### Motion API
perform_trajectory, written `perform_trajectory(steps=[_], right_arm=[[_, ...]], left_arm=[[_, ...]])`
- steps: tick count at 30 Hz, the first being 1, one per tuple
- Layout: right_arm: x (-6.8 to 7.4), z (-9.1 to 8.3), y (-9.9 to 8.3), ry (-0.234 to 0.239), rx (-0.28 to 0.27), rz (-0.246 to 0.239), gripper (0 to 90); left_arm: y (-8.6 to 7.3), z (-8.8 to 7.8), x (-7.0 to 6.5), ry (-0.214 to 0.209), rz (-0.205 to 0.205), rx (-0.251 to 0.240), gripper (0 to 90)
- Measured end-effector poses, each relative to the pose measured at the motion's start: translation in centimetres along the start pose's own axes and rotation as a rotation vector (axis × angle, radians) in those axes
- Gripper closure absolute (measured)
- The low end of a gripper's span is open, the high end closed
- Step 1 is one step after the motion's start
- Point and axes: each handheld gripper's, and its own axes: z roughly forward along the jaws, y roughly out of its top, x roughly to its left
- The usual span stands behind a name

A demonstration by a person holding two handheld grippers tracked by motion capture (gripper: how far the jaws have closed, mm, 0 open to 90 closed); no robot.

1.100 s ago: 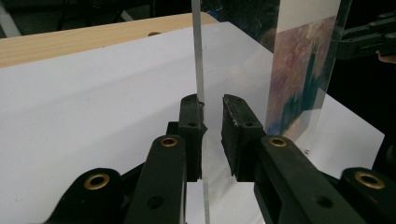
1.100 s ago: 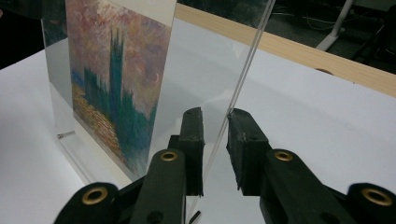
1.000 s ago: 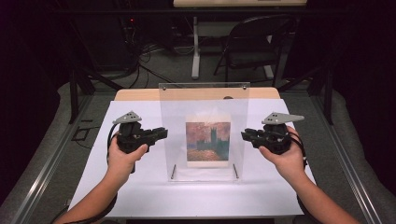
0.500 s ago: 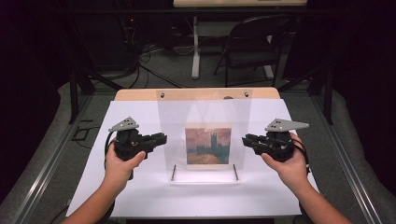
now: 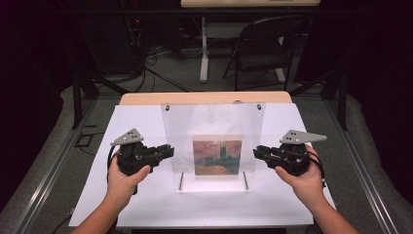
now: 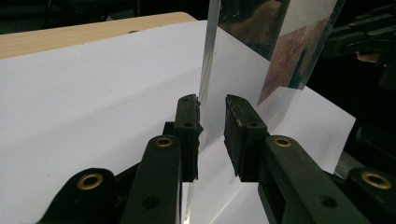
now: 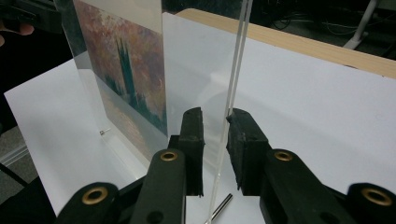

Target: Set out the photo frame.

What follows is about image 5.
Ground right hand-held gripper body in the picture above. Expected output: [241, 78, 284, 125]
[276, 130, 328, 177]

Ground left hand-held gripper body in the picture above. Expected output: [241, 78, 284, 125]
[110, 128, 159, 176]

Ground clear acrylic picture frame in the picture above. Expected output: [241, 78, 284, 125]
[160, 102, 267, 193]

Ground painting print card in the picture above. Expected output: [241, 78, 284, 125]
[192, 134, 244, 179]

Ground person's left hand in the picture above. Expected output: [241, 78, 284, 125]
[105, 157, 152, 203]

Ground person's right hand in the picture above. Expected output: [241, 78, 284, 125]
[275, 145, 325, 204]

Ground white board sheet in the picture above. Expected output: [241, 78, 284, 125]
[68, 102, 337, 228]

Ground wooden table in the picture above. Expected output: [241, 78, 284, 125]
[119, 91, 293, 105]

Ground black metal stand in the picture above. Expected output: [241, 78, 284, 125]
[71, 68, 130, 131]
[288, 68, 349, 132]

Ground black folding chair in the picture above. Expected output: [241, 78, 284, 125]
[222, 15, 310, 92]

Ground dark computer tower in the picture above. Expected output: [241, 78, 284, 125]
[77, 16, 145, 75]

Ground black metal crossbar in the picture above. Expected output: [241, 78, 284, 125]
[55, 7, 358, 18]

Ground white-legged desk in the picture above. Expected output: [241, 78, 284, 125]
[180, 0, 320, 84]

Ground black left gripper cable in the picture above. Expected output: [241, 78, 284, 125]
[106, 145, 139, 196]

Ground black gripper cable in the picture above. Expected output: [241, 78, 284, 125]
[306, 147, 327, 190]
[106, 145, 139, 196]

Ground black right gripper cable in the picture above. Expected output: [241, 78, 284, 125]
[306, 147, 327, 190]

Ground black floor cables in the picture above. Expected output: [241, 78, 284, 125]
[130, 45, 193, 94]

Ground aluminium floor rail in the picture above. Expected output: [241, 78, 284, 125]
[11, 97, 98, 234]
[324, 97, 402, 234]

